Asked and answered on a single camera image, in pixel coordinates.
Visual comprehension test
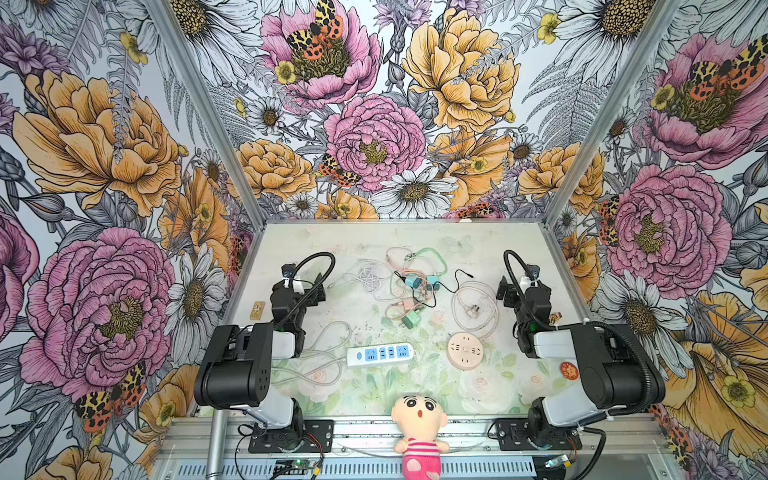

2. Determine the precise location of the black thin cable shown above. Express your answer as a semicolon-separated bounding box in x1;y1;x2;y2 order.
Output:
393;267;476;310

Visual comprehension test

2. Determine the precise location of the green charger plug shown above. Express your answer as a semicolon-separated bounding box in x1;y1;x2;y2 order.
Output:
401;311;421;329

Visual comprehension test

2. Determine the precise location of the white blue power strip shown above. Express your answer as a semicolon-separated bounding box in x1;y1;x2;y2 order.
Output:
346;343;415;368

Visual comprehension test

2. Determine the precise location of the green usb cable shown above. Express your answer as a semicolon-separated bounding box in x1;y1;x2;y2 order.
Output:
405;247;450;283

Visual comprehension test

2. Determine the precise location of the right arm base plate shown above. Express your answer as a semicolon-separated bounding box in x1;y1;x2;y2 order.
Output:
487;418;582;451

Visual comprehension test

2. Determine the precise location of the plush doll pink dress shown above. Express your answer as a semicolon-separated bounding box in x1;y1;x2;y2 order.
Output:
391;394;450;480

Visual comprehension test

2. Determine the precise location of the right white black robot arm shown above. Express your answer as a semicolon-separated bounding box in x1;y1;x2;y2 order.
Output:
486;249;666;479

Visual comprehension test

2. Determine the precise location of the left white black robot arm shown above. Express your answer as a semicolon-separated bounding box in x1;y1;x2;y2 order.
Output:
193;251;336;450

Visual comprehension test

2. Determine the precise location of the teal charger plug light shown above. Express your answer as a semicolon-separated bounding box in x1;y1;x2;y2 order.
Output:
426;275;440;289

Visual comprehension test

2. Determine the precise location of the round socket pink cable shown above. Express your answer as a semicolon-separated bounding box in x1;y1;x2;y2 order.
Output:
449;279;502;341

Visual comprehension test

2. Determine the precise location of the silver microphone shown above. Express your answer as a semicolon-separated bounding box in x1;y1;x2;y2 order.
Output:
205;410;229;480

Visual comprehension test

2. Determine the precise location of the power strip translucent cable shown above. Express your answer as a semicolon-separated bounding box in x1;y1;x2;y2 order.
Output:
263;320;355;386

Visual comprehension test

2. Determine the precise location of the white tangled cable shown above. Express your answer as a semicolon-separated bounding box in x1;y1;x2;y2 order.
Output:
343;259;397;301

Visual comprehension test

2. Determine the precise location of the pink multi-head cable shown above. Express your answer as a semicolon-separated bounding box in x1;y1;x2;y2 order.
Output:
383;245;439;322

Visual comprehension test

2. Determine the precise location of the teal charger plug dark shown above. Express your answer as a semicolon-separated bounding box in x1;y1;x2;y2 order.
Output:
404;273;423;289

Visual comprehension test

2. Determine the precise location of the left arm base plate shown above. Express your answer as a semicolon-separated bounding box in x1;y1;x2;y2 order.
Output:
247;419;336;454

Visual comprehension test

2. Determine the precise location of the green circuit board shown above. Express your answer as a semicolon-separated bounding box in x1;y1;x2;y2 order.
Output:
272;459;320;479

